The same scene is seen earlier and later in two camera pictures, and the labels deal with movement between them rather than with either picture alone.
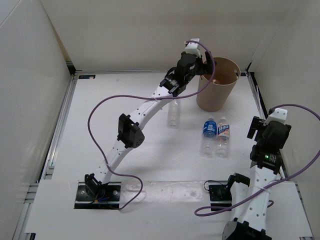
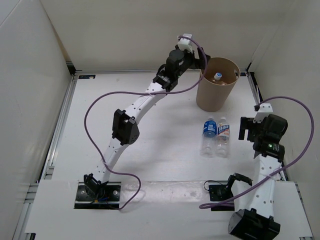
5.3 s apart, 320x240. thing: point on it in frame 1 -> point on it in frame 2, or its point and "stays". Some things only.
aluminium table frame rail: [48, 172] stays
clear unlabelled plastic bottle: [173, 115] -> [217, 76]
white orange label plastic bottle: [222, 138] stays
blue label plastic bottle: [208, 144] stays
